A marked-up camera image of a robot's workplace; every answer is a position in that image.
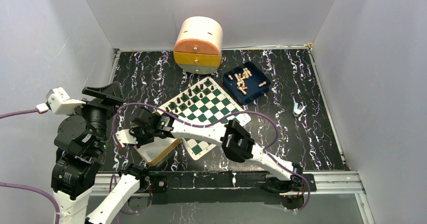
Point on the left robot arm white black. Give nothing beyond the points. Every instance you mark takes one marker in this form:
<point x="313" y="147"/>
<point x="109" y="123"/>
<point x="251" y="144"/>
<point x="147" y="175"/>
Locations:
<point x="80" y="140"/>

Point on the small white teal object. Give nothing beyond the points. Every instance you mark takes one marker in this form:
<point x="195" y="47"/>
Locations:
<point x="298" y="109"/>

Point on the light wooden pawn lone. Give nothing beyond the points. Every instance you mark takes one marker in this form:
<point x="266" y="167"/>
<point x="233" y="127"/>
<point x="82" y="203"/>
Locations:
<point x="262" y="84"/>

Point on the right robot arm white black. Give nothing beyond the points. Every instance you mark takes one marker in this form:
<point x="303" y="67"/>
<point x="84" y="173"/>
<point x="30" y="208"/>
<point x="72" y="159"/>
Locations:
<point x="235" y="141"/>

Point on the green white chess board mat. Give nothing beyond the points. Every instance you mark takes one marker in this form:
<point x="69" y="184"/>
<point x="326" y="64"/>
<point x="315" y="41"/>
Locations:
<point x="210" y="108"/>

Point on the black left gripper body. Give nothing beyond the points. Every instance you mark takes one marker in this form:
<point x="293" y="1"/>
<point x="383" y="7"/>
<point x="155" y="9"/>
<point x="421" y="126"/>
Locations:
<point x="97" y="112"/>

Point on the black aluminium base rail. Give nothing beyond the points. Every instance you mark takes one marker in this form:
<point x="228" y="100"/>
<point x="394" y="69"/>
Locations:
<point x="235" y="187"/>

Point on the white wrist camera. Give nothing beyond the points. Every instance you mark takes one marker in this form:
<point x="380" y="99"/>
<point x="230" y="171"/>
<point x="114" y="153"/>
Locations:
<point x="59" y="102"/>
<point x="124" y="137"/>

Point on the pile of light chess pieces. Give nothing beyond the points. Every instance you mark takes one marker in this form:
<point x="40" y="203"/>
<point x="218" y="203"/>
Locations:
<point x="240" y="80"/>

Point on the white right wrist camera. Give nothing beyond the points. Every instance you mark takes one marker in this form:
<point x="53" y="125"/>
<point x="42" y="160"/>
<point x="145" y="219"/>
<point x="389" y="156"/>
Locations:
<point x="124" y="137"/>

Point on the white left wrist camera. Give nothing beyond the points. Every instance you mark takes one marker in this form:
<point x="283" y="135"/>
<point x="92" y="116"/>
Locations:
<point x="59" y="102"/>

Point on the blue square tray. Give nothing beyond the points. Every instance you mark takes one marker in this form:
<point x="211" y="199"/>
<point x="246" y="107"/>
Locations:
<point x="253" y="91"/>

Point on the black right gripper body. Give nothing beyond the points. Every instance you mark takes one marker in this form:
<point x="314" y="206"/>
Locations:
<point x="143" y="136"/>

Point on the round wooden drawer cabinet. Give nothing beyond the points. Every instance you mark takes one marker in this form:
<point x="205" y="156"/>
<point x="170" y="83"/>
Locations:
<point x="199" y="45"/>

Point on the gold metal tin tray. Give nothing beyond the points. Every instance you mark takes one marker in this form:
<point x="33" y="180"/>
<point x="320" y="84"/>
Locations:
<point x="153" y="153"/>

